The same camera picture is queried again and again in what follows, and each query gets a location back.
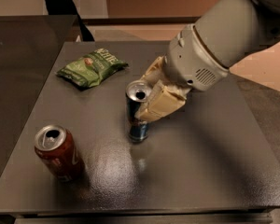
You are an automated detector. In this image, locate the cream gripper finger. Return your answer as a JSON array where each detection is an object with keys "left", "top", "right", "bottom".
[
  {"left": 135, "top": 83, "right": 190, "bottom": 122},
  {"left": 141, "top": 56, "right": 165, "bottom": 86}
]

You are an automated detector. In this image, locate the silver blue redbull can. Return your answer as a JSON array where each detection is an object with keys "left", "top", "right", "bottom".
[{"left": 124, "top": 79, "right": 153, "bottom": 144}]

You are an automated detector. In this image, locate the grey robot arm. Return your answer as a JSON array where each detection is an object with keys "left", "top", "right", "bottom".
[{"left": 136, "top": 0, "right": 280, "bottom": 121}]

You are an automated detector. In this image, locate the red coke can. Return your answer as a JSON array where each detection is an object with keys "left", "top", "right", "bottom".
[{"left": 35, "top": 124, "right": 84, "bottom": 182}]

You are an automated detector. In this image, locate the green chip bag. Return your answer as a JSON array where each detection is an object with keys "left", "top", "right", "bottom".
[{"left": 56, "top": 48, "right": 128, "bottom": 90}]

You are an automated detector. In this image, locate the person in dark clothes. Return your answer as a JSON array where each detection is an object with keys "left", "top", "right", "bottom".
[{"left": 45, "top": 0, "right": 94, "bottom": 42}]

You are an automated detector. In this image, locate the dark side table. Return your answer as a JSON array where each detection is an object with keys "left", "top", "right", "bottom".
[{"left": 0, "top": 15, "right": 80, "bottom": 176}]

